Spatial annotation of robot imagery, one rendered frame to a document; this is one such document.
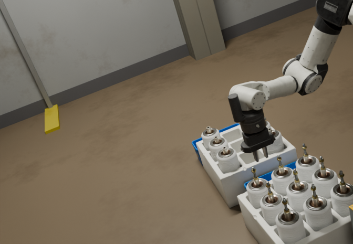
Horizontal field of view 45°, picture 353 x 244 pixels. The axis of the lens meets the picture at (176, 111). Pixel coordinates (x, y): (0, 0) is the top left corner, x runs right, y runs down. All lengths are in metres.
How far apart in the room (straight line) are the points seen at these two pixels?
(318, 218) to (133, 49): 2.75
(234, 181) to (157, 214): 0.45
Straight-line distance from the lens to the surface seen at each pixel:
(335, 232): 1.69
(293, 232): 1.62
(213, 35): 3.96
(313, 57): 1.57
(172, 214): 2.19
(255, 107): 1.41
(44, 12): 3.87
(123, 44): 3.97
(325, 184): 1.76
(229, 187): 2.05
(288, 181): 1.81
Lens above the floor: 1.36
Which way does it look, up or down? 26 degrees down
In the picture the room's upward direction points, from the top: 19 degrees counter-clockwise
